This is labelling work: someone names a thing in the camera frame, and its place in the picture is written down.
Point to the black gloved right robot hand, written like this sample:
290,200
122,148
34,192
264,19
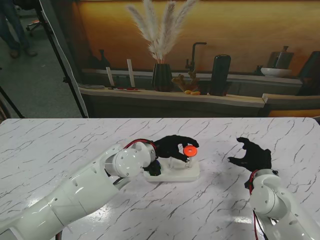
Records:
260,160

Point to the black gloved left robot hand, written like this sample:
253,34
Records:
167,147

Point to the white three-rod Hanoi tower base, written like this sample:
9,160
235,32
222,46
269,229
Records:
180,175

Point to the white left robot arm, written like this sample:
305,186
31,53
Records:
75,190

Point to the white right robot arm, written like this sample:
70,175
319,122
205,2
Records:
267,197

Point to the yellow orange fruit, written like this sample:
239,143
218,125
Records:
193,93

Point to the brown plush toy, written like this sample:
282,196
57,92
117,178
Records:
191,82

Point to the black ribbed vase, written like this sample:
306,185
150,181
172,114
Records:
162,77

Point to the wooden board with red pieces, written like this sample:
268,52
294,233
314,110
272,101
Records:
125,89

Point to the tall white candle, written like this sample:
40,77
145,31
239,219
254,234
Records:
130,72

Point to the white bowl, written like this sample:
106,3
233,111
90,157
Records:
275,72

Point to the small dark jar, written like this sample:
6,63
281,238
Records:
258,70

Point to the short white candle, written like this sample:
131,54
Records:
110,76

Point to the tall black cylinder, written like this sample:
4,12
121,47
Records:
221,72

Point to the black kitchen faucet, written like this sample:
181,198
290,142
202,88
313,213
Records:
193,55

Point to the dark teal box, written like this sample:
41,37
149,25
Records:
310,75

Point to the white pampas grass bunch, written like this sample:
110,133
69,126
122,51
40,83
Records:
162,37

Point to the black tripod stand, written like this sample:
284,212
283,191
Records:
11,102
64,79

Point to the white-edged kitchen backdrop panel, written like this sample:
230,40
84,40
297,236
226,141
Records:
62,37

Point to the office chair with orange seat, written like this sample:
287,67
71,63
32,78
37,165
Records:
35,25

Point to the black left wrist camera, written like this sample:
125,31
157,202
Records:
153,168

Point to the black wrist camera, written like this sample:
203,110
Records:
248,186
153,168

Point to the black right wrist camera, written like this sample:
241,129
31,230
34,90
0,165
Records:
248,186

